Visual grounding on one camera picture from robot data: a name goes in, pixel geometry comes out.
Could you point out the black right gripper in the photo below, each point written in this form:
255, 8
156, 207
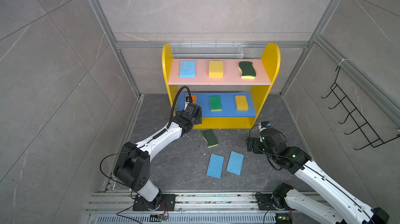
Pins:
256, 141

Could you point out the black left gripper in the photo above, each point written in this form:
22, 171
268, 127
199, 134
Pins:
199, 119

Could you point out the bright green sponge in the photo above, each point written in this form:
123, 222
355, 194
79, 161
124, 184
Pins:
215, 103

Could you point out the blue sponge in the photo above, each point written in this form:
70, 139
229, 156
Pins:
235, 163
215, 166
187, 69

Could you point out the yellow sponge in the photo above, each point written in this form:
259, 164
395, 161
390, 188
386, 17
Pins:
241, 103
216, 69

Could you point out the green scouring sponge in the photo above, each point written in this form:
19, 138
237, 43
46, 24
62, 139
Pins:
210, 137
247, 70

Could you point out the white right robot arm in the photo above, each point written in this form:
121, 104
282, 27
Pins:
342, 207

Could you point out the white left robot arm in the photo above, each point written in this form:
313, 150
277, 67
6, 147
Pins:
134, 161

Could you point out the pink upper shelf board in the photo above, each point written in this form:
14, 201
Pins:
232, 75

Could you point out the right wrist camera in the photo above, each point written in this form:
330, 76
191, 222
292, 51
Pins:
265, 124

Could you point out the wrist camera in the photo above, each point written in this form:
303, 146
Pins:
188, 99
265, 124

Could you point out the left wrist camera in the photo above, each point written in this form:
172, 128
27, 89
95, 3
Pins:
188, 99

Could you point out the wire mesh basket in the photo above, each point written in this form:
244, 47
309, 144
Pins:
207, 51

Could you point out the black wire hook rack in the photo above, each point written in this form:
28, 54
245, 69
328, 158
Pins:
363, 126

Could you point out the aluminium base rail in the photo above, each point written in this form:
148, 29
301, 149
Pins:
123, 207

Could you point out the aluminium frame profile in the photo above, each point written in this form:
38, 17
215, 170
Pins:
96, 6

